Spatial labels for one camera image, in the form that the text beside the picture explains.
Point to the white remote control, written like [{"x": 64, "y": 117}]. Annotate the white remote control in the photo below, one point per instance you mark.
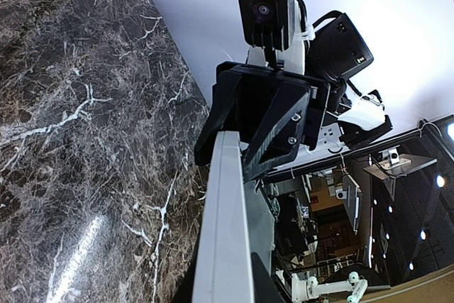
[{"x": 223, "y": 267}]

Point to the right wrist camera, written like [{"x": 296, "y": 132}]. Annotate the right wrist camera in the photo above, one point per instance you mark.
[{"x": 268, "y": 23}]

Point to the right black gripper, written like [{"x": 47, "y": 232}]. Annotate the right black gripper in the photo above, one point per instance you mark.
[{"x": 272, "y": 111}]

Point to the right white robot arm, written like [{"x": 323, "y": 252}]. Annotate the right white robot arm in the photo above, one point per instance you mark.
[{"x": 330, "y": 49}]

